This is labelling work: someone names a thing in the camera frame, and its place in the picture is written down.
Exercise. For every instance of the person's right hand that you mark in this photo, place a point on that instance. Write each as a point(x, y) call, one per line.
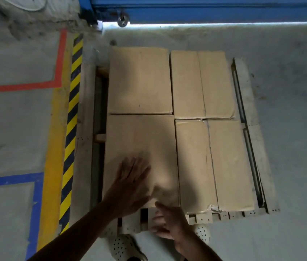
point(173, 224)

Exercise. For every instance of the person's left hand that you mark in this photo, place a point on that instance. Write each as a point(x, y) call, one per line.
point(129, 187)

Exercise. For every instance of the cardboard box black print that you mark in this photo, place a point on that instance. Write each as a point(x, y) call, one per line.
point(142, 138)

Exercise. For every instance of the wooden pallet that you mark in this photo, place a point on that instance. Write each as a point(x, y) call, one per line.
point(84, 133)

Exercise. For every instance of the small brown cardboard box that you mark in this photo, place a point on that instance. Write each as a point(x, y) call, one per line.
point(218, 165)

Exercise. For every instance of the cardboard box white label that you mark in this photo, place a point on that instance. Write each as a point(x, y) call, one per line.
point(140, 81)

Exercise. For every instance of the cardboard box taped seam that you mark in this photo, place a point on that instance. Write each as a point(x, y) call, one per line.
point(202, 84)

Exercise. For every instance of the person's left forearm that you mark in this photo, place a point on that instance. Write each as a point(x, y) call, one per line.
point(74, 236)

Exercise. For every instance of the white perforated right shoe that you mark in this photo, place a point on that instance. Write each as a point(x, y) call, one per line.
point(203, 233)

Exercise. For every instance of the white perforated shoe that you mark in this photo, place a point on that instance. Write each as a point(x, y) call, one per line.
point(203, 233)
point(123, 247)

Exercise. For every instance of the white perforated left shoe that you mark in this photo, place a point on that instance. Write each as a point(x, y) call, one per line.
point(123, 247)

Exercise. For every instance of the yellow black hazard tape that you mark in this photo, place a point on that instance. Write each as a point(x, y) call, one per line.
point(70, 133)

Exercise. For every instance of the blue floor tape line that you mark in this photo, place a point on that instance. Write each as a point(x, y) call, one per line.
point(7, 179)

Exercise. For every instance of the red floor tape line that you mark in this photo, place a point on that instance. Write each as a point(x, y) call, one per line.
point(20, 86)

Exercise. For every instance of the metal shutter latch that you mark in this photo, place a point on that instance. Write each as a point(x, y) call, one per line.
point(122, 21)

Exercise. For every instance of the blue roller shutter door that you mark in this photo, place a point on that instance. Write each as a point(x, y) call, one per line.
point(210, 9)

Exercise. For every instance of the blue shutter guide rail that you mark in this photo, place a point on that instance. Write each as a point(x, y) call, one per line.
point(87, 10)

